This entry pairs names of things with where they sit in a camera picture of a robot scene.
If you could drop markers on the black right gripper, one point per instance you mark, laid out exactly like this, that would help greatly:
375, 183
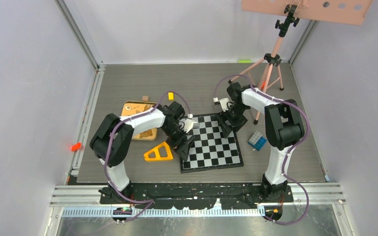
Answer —
237, 124

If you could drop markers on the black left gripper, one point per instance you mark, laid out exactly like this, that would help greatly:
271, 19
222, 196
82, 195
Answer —
183, 152

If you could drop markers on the black white folding chessboard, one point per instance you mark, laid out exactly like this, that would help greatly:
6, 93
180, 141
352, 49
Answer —
211, 149

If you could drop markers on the tin lid with bears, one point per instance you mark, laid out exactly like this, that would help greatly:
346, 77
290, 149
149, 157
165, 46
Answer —
132, 108

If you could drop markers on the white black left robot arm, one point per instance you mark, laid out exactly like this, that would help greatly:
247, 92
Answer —
112, 139

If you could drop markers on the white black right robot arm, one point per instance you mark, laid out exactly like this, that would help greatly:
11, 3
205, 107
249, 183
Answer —
284, 129

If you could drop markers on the blue white lego block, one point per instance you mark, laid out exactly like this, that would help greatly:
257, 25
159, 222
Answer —
257, 141

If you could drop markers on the small yellow block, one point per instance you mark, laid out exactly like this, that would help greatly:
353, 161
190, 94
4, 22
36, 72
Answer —
170, 96

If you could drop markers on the small wooden block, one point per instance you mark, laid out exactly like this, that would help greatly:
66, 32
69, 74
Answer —
145, 98

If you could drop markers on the red orange block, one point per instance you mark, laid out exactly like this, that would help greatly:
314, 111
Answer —
76, 147

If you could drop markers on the pink tripod music stand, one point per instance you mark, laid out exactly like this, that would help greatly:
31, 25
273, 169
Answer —
351, 12

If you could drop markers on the yellow triangular toy frame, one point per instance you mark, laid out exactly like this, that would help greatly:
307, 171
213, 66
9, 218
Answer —
161, 152

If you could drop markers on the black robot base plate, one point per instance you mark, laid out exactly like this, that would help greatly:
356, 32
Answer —
201, 195

